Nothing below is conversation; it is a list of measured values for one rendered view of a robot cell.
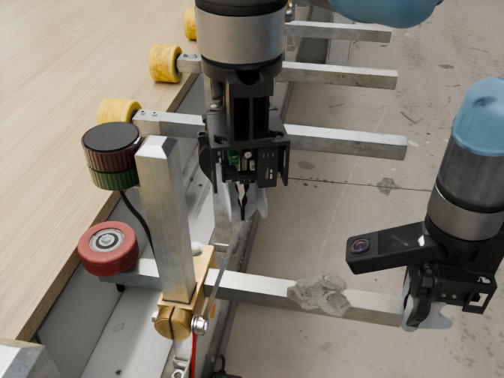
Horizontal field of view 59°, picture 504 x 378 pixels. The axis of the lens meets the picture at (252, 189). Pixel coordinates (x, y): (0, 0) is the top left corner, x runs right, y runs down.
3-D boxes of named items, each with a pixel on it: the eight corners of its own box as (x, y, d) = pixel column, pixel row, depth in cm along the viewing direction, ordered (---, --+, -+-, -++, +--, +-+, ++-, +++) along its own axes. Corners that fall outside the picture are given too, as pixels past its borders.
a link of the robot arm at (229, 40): (190, -11, 39) (283, -15, 40) (195, 41, 42) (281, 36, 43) (197, 19, 33) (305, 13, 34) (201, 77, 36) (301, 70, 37)
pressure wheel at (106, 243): (154, 272, 73) (143, 221, 65) (135, 314, 67) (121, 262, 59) (108, 265, 74) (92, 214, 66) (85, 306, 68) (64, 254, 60)
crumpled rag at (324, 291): (352, 277, 64) (354, 267, 62) (351, 319, 58) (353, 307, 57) (289, 268, 65) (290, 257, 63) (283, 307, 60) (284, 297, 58)
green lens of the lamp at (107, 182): (155, 160, 51) (153, 143, 49) (135, 193, 46) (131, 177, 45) (106, 154, 52) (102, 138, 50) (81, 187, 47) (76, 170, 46)
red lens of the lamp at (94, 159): (152, 141, 49) (149, 124, 48) (131, 175, 45) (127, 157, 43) (101, 136, 50) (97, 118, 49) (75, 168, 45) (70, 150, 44)
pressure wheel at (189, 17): (208, 1, 116) (202, 27, 113) (213, 22, 123) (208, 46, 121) (185, -1, 117) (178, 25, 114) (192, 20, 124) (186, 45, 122)
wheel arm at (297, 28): (388, 38, 114) (391, 24, 111) (389, 43, 111) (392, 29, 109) (198, 25, 121) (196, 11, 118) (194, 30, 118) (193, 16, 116)
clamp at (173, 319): (216, 267, 70) (214, 245, 67) (191, 344, 60) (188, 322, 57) (181, 262, 71) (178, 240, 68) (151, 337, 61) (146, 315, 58)
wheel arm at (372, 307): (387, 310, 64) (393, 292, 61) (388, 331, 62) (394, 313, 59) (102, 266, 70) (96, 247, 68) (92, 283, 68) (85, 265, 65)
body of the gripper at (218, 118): (211, 199, 42) (202, 82, 35) (203, 148, 49) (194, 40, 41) (290, 191, 43) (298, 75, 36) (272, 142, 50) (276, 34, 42)
